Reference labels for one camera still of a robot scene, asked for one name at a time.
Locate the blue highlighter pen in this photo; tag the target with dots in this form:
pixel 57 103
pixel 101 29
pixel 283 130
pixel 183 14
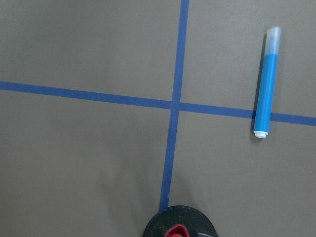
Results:
pixel 267 83

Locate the red marker pen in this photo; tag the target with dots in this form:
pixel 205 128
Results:
pixel 178 230

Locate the black mesh pen cup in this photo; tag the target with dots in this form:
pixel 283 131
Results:
pixel 195 221

